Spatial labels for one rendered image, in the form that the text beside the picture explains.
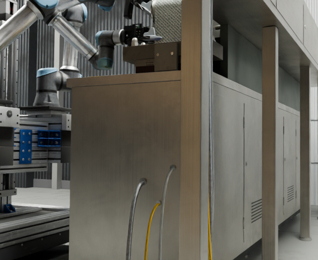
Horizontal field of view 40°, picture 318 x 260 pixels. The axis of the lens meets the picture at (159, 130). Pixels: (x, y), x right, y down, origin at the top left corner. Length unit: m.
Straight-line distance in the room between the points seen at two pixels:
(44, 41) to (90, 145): 4.81
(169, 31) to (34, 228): 1.16
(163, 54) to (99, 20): 4.37
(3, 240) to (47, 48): 4.70
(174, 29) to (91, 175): 0.76
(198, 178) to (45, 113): 1.55
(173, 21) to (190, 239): 1.19
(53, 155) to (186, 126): 1.46
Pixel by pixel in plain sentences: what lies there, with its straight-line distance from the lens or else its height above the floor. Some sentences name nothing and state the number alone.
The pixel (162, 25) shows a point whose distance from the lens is 2.11.
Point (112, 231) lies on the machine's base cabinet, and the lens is 1.88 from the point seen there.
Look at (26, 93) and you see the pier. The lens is 6.50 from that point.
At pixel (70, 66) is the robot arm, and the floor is 1.07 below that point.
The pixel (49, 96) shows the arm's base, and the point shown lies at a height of 0.88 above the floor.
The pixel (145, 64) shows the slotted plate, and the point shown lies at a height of 0.95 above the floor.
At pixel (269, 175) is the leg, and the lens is 2.01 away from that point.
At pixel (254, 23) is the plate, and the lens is 2.01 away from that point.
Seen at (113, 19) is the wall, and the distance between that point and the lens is 6.05.
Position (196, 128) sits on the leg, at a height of 0.65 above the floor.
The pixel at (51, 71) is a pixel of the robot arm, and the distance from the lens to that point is 2.61.
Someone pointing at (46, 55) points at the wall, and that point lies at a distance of 6.58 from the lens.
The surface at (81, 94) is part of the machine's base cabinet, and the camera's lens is 1.96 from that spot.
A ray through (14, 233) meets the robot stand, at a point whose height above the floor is 0.19.
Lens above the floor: 0.60
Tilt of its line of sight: 2 degrees up
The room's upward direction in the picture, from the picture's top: 1 degrees clockwise
